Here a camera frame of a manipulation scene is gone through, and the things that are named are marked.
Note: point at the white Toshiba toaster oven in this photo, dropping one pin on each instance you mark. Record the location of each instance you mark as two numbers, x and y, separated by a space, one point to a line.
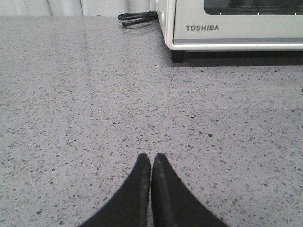
166 14

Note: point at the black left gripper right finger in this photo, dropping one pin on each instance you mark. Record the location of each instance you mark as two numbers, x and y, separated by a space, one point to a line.
173 205

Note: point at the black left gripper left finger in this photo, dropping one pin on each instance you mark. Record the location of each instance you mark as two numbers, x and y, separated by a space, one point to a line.
128 206

